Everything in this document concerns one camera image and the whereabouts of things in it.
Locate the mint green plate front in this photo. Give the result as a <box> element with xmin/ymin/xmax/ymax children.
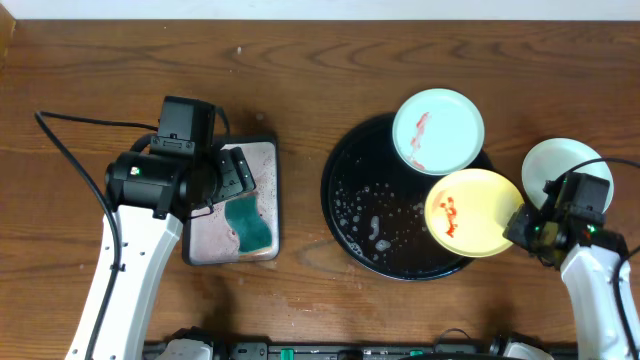
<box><xmin>521</xmin><ymin>138</ymin><xmax>600</xmax><ymax>209</ymax></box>

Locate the mint green plate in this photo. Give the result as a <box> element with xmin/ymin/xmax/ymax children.
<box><xmin>521</xmin><ymin>138</ymin><xmax>600</xmax><ymax>209</ymax></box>
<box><xmin>391</xmin><ymin>88</ymin><xmax>485</xmax><ymax>176</ymax></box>

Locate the green yellow sponge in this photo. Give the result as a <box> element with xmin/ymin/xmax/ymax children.
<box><xmin>224</xmin><ymin>195</ymin><xmax>273</xmax><ymax>254</ymax></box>

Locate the yellow plate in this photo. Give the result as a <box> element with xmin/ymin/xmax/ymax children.
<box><xmin>424</xmin><ymin>169</ymin><xmax>524</xmax><ymax>258</ymax></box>

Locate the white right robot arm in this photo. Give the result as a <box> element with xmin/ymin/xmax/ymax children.
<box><xmin>503</xmin><ymin>204</ymin><xmax>639</xmax><ymax>359</ymax></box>

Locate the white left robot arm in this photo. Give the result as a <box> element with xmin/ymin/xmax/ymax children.
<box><xmin>66</xmin><ymin>146</ymin><xmax>256</xmax><ymax>359</ymax></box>

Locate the rectangular pink sponge tray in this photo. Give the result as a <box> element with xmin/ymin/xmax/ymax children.
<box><xmin>182</xmin><ymin>136</ymin><xmax>280</xmax><ymax>266</ymax></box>

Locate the round black tray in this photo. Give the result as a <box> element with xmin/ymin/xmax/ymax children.
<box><xmin>321</xmin><ymin>113</ymin><xmax>473</xmax><ymax>281</ymax></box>

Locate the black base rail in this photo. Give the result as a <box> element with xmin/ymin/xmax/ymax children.
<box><xmin>142</xmin><ymin>327</ymin><xmax>566</xmax><ymax>360</ymax></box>

